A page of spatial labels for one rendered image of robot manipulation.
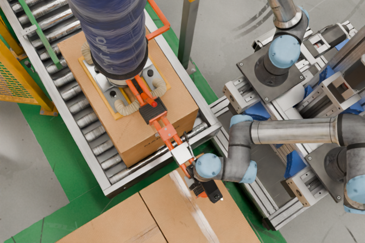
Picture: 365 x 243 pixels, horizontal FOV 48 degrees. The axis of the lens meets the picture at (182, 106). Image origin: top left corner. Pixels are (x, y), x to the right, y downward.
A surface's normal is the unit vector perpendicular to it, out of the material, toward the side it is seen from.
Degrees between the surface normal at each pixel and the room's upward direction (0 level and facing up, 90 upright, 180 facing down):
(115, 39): 78
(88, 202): 0
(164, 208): 0
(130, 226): 0
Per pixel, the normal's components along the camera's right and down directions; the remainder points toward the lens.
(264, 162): 0.05, -0.29
